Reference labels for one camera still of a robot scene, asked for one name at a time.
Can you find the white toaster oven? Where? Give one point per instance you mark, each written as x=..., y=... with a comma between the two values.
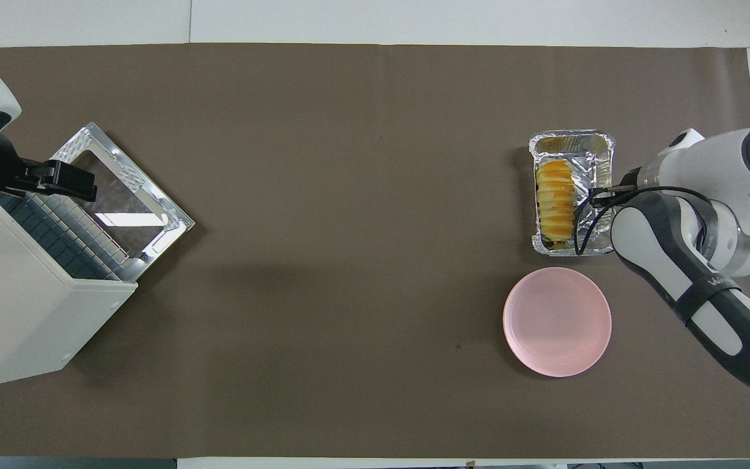
x=17, y=306

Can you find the aluminium foil tray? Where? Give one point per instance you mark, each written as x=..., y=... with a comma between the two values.
x=593, y=163

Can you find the pink round plate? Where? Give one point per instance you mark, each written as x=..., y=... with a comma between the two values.
x=557, y=322

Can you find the yellow ridged bread loaf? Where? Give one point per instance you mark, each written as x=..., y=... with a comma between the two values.
x=556, y=202

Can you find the glass oven door, metal frame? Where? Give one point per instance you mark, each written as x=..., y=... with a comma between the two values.
x=127, y=208

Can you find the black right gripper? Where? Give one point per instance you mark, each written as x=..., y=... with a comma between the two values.
x=630, y=179

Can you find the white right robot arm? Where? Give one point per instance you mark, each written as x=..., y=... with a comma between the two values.
x=707, y=260

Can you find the brown paper table mat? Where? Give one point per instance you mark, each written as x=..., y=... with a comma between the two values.
x=284, y=195

